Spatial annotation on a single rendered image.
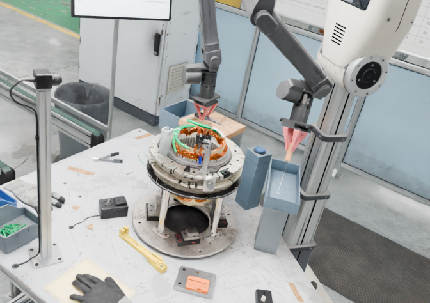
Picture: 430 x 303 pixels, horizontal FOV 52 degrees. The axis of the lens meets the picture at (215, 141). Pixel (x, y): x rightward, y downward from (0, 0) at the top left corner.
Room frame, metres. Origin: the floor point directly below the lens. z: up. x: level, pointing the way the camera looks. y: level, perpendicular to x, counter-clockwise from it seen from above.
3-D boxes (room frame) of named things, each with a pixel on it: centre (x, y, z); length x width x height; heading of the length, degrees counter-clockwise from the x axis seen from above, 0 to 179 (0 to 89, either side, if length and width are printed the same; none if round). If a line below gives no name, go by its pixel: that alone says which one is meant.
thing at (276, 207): (1.28, -0.25, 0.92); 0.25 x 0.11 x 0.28; 175
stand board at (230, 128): (1.60, 0.02, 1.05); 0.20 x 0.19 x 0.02; 59
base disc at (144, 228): (1.30, 0.05, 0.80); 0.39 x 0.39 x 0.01
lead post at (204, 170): (1.17, 0.01, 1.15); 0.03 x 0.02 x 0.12; 55
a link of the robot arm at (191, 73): (1.55, 0.10, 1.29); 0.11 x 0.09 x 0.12; 114
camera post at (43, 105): (1.01, 0.45, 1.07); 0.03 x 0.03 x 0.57; 36
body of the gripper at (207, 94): (1.57, 0.07, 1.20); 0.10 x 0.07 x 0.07; 150
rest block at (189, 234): (1.19, 0.02, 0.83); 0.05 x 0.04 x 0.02; 117
